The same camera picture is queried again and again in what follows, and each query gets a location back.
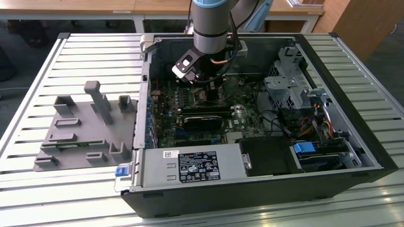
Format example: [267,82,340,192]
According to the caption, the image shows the wooden cabinet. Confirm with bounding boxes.
[312,0,404,62]

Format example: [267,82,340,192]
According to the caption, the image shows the white silver wrist camera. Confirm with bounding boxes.
[171,48,203,84]

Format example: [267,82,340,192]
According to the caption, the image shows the hard disk in blue carrier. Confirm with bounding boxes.
[292,141,346,171]

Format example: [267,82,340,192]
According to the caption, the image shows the green RAM stick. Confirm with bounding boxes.
[56,141,94,149]

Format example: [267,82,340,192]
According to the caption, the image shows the pale blue teach pendant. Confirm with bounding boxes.
[246,0,274,33]

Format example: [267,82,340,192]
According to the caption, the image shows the gray case handle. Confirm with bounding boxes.
[139,35,159,53]

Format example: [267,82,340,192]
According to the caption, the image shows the black disk bay cover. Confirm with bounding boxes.
[238,136,304,177]

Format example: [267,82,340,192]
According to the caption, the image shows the green motherboard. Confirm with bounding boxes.
[148,77,270,148]

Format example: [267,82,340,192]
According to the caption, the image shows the silver metal drive cage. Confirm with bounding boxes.
[263,46,334,111]

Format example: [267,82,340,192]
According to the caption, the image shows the black graphics card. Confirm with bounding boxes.
[182,115,224,131]

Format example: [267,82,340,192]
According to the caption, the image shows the gray wrist camera box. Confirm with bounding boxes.
[227,39,250,57]

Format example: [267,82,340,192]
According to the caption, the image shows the black office chair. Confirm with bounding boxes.
[7,19,51,48]

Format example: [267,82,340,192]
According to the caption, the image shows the silver power supply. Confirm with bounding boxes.
[139,143,248,189]

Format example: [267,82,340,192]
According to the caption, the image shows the gray parts rack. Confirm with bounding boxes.
[32,80,140,173]

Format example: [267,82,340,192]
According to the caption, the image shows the black CPU socket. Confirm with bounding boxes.
[188,87,227,106]

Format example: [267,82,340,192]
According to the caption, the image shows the black PC case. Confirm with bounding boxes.
[120,32,399,218]

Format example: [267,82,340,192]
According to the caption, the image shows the black RAM stick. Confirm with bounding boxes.
[180,111,232,117]

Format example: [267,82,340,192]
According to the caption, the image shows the wooden desk white frame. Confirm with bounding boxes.
[134,0,326,34]
[0,0,138,33]

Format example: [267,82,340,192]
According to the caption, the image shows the orange yellow wire bundle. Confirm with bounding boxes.
[298,118,335,138]

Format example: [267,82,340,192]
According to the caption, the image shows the small silver heatsink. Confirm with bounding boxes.
[226,131,244,144]

